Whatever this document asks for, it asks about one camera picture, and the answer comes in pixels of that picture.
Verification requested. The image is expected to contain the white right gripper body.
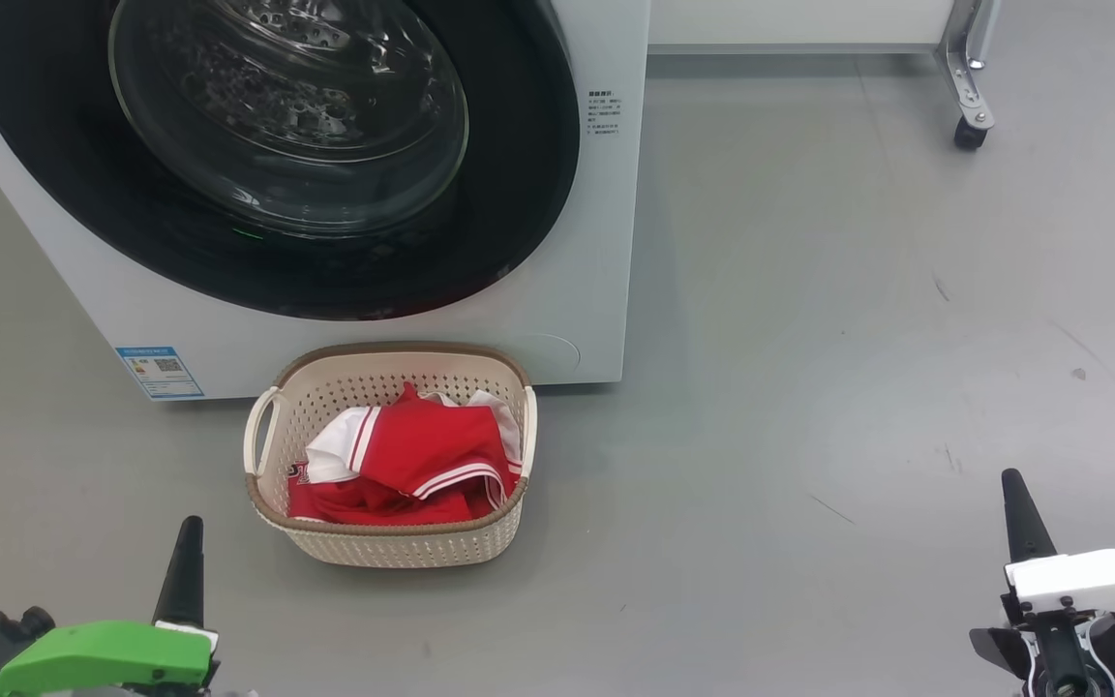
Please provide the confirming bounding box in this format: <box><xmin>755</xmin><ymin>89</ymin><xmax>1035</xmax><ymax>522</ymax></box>
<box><xmin>1003</xmin><ymin>549</ymin><xmax>1115</xmax><ymax>621</ymax></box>

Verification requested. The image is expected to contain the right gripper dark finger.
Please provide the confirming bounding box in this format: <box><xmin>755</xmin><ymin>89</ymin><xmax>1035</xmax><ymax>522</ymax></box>
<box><xmin>1001</xmin><ymin>469</ymin><xmax>1059</xmax><ymax>564</ymax></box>

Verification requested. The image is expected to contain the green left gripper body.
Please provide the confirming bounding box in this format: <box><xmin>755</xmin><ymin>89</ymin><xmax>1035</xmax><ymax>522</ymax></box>
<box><xmin>0</xmin><ymin>620</ymin><xmax>217</xmax><ymax>697</ymax></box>

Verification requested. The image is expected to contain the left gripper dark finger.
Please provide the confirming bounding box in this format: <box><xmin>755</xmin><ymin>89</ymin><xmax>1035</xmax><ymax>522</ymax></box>
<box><xmin>153</xmin><ymin>516</ymin><xmax>206</xmax><ymax>628</ymax></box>

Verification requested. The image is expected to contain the red lettered jersey garment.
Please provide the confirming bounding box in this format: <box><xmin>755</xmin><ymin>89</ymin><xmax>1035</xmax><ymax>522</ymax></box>
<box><xmin>286</xmin><ymin>460</ymin><xmax>520</xmax><ymax>526</ymax></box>

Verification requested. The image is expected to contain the red and white striped garment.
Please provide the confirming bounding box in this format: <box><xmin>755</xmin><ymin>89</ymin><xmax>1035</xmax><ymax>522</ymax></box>
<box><xmin>306</xmin><ymin>382</ymin><xmax>525</xmax><ymax>504</ymax></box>

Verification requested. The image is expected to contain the black glass washing machine door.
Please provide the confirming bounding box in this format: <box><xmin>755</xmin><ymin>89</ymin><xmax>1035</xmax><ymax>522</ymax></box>
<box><xmin>0</xmin><ymin>0</ymin><xmax>583</xmax><ymax>322</ymax></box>

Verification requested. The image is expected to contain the cream perforated laundry basket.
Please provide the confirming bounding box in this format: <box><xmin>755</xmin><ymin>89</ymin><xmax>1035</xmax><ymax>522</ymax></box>
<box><xmin>243</xmin><ymin>341</ymin><xmax>539</xmax><ymax>569</ymax></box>

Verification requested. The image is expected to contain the stainless steel washing machine drum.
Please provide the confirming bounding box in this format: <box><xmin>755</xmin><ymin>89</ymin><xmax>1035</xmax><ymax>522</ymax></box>
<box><xmin>110</xmin><ymin>0</ymin><xmax>469</xmax><ymax>233</ymax></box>

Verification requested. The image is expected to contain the white front-load washing machine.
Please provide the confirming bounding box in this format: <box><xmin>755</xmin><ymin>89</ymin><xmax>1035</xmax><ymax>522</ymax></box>
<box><xmin>0</xmin><ymin>0</ymin><xmax>652</xmax><ymax>403</ymax></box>

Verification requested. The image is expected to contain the blue energy label sticker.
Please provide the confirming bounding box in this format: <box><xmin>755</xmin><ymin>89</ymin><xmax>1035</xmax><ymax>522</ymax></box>
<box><xmin>115</xmin><ymin>346</ymin><xmax>206</xmax><ymax>402</ymax></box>

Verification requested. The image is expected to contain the round drain filter cover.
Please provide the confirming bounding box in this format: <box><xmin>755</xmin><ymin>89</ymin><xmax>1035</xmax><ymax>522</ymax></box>
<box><xmin>519</xmin><ymin>334</ymin><xmax>580</xmax><ymax>375</ymax></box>

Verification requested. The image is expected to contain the silver metal partition leg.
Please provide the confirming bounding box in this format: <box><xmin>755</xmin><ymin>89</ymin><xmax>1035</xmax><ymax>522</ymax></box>
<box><xmin>940</xmin><ymin>0</ymin><xmax>1002</xmax><ymax>127</ymax></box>

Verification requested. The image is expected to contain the white partition panel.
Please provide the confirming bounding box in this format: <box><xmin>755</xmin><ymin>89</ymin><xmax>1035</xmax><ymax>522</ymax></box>
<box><xmin>648</xmin><ymin>0</ymin><xmax>955</xmax><ymax>54</ymax></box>

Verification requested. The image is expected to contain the black text notice sticker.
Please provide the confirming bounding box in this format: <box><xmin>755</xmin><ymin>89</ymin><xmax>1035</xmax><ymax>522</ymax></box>
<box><xmin>587</xmin><ymin>90</ymin><xmax>624</xmax><ymax>136</ymax></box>

